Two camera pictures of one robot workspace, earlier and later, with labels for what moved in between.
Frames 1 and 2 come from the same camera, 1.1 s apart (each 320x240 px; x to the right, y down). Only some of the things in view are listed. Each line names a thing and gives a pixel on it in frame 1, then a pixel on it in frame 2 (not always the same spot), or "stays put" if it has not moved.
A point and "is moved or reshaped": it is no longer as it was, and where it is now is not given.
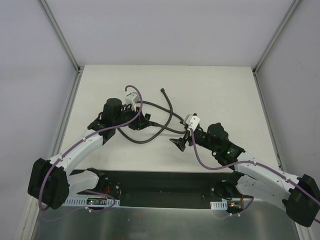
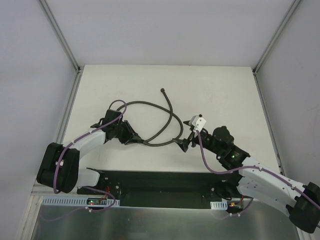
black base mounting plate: (159, 189) stays put
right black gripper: (187, 138) stays put
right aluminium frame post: (255, 69) stays put
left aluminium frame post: (78, 69) stays put
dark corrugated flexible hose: (164, 128) is moved or reshaped
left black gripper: (136, 120) → (127, 135)
